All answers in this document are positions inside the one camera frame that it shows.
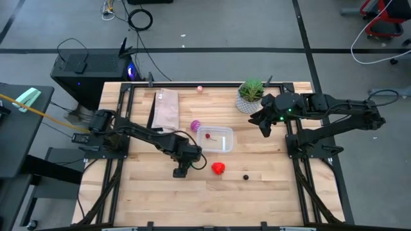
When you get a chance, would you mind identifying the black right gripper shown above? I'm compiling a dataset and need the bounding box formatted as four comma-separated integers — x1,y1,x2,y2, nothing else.
249,94,285,138

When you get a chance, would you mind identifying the clear plastic tupperware container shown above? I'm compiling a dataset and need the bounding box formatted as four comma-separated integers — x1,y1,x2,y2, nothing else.
195,125,234,153

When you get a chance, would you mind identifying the green plant in white pot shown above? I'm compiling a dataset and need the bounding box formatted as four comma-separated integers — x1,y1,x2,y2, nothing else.
236,78,266,114

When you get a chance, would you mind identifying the red toy pepper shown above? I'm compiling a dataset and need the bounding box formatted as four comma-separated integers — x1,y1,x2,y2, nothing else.
211,162,226,176

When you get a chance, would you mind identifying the folded beige cloth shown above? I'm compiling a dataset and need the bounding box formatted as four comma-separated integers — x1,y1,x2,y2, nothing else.
150,88,180,133

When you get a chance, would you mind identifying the black computer tower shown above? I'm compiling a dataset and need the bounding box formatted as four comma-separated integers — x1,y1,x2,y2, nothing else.
50,47,144,112

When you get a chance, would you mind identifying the black wifi antenna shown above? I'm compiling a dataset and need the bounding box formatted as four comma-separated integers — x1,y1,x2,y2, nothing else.
118,37,137,59

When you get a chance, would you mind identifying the grey chair leg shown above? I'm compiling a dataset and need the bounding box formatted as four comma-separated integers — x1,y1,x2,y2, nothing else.
368,86,411,98

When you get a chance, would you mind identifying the small black box device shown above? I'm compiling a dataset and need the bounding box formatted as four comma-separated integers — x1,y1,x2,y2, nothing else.
74,60,88,74

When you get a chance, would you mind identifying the red and black chair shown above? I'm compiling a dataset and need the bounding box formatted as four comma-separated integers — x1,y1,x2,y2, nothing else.
359,0,411,39

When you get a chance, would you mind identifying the black flat object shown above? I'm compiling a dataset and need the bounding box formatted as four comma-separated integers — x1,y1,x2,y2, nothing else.
127,0,174,5

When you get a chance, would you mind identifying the black desk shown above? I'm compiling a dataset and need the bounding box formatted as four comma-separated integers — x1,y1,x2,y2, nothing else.
0,82,85,231

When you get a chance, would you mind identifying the mint green stapler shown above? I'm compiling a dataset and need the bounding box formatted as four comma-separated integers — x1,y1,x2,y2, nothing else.
12,87,42,113

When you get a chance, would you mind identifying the black aluminium table frame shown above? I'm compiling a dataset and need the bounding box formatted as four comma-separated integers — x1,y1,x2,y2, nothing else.
76,81,346,231

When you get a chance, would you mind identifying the white cable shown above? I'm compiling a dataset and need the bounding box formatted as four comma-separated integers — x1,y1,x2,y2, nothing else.
350,0,411,65

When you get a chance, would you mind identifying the yellow cable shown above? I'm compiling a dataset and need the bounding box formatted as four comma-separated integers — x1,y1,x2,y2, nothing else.
0,93,91,133

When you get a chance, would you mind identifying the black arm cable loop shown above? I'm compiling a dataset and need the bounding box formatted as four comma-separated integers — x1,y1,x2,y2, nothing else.
367,89,399,107

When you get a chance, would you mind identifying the coiled black cable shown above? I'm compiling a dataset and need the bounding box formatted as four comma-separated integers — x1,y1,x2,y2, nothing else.
127,8,153,31

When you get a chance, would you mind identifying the bundle of thin cables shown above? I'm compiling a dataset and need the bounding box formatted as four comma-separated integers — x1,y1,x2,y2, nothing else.
101,0,129,22

